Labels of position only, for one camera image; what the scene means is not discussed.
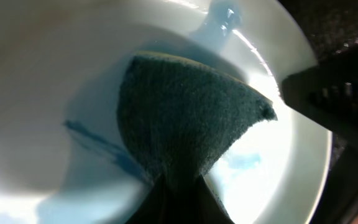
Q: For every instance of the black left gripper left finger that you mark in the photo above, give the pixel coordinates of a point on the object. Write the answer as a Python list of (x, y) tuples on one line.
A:
[(153, 208)]

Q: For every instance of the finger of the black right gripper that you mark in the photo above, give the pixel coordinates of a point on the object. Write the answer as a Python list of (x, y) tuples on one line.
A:
[(328, 95)]

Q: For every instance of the mint plate with blue streak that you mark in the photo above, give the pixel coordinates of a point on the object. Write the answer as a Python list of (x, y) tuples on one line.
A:
[(61, 63)]

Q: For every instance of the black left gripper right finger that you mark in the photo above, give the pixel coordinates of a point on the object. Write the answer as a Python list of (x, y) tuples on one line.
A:
[(209, 209)]

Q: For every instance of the round black tray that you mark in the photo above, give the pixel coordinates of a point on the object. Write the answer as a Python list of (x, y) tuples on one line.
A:
[(332, 29)]

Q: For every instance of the green scouring sponge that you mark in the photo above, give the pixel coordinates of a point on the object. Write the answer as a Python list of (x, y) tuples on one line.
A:
[(177, 117)]

